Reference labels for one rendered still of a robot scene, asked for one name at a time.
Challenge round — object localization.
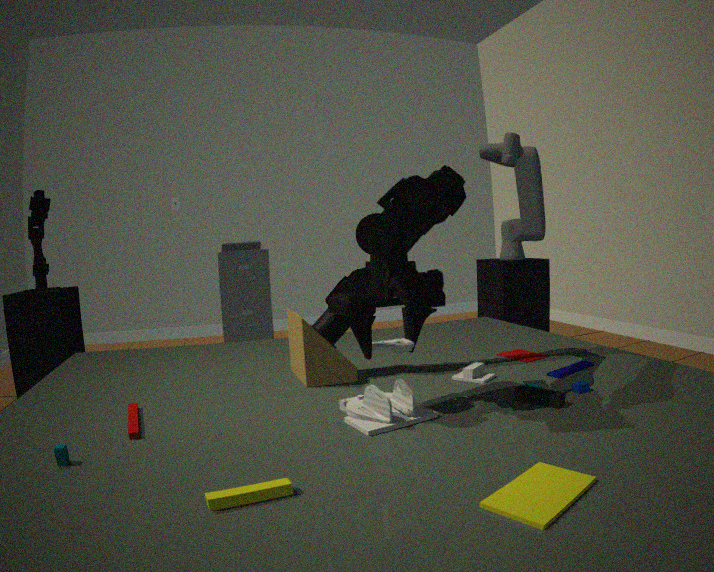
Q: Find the yellow rectangular bar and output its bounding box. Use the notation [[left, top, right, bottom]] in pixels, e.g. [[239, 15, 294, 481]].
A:
[[205, 478, 293, 511]]

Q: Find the red flat bar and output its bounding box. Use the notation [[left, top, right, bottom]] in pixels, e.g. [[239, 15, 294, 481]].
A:
[[128, 402, 140, 439]]

